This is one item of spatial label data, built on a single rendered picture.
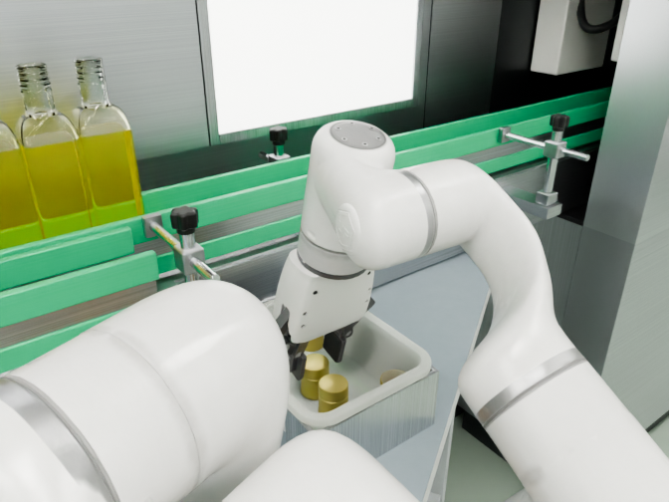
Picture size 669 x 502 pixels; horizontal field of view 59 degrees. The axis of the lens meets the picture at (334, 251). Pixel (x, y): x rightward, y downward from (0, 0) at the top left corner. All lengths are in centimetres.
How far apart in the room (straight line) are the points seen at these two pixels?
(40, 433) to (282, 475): 10
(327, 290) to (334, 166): 15
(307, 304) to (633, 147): 78
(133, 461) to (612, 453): 27
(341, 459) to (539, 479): 16
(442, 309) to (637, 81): 54
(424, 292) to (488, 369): 58
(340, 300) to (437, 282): 41
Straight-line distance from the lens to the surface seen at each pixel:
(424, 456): 70
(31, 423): 27
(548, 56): 143
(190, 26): 89
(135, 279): 65
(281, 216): 83
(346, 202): 46
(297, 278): 58
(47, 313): 64
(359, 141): 51
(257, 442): 33
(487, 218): 51
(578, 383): 41
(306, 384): 72
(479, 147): 107
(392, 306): 93
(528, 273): 47
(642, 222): 124
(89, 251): 71
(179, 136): 91
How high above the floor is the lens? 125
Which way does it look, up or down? 27 degrees down
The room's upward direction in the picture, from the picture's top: straight up
